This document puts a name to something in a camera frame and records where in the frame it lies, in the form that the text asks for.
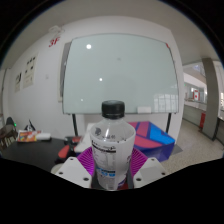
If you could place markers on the clear black-capped drink bottle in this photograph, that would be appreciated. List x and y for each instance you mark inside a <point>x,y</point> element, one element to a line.
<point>111,146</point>

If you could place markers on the grey pin board with papers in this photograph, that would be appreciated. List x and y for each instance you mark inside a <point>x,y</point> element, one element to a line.
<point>64,73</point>

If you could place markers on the colourful flat book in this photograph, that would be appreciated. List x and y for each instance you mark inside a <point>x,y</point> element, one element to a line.
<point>27,136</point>

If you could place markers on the red and white wall sign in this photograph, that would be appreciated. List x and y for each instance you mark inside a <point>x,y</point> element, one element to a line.
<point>196,95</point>

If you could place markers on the small white box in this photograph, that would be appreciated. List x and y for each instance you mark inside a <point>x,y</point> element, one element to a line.
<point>44,136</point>

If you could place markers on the large white wall poster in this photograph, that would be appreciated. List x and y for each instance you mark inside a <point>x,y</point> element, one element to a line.
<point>29,71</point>

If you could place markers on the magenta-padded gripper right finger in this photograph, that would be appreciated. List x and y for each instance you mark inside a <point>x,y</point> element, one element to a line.
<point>150,170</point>

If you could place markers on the dark grey chair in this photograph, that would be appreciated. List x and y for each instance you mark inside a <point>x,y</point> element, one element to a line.
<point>9,121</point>

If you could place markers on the red wall lettering sign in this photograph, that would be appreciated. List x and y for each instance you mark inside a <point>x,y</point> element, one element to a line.
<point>54,42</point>

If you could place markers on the black and red tool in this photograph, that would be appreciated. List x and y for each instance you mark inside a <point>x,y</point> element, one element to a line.
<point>68,148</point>

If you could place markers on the red fire extinguisher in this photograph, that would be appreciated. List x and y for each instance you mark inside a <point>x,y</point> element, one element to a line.
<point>202,120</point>

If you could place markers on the flat round red coaster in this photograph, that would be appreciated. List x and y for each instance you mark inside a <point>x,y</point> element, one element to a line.
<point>122,184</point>

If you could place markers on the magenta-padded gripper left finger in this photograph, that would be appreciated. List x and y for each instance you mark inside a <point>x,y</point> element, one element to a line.
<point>72,170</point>

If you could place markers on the large whiteboard on stand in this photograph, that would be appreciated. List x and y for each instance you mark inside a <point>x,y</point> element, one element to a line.
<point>120,73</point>

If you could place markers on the blue and pink cardboard box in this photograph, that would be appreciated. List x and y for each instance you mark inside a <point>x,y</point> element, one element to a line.
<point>153,140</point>

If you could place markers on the white wall-mounted fixture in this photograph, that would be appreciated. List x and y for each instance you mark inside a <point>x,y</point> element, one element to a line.
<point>57,29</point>

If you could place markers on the small white wall poster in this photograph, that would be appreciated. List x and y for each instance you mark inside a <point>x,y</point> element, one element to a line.
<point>18,82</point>

